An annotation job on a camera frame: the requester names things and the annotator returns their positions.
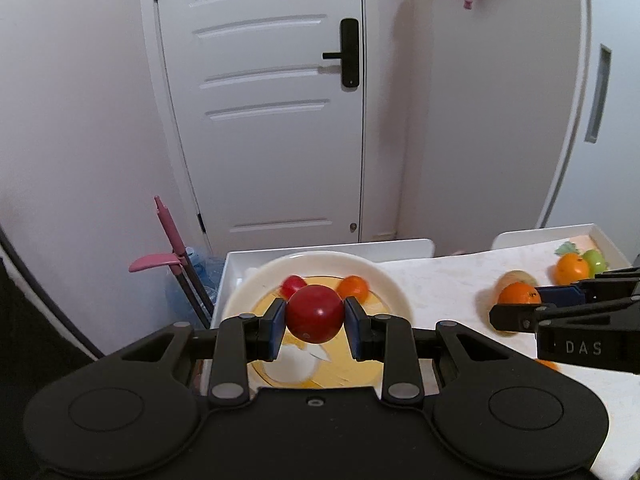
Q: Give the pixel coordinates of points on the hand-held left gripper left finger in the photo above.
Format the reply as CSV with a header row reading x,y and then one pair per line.
x,y
274,331

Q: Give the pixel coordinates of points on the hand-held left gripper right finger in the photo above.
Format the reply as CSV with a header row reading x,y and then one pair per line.
x,y
354,331

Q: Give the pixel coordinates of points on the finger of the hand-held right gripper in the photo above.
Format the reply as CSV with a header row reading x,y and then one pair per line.
x,y
560,295
515,317

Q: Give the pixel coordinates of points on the striped yellow red apple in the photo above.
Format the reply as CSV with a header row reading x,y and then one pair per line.
x,y
515,276

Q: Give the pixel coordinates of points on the green apple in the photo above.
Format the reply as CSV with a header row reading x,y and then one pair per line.
x,y
596,260

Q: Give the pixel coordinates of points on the cream bowl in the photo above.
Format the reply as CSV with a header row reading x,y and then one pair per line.
x,y
390,290

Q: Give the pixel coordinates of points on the small orange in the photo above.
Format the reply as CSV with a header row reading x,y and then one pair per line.
x,y
353,286

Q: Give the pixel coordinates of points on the small red fruit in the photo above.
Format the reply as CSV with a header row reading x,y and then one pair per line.
x,y
291,285

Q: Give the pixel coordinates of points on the pink mop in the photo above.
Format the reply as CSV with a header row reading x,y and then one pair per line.
x,y
170,232

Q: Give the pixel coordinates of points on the white panelled door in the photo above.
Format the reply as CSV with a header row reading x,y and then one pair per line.
x,y
260,160

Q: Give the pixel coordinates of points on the white sliding door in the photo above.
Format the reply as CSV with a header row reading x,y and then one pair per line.
x,y
565,110

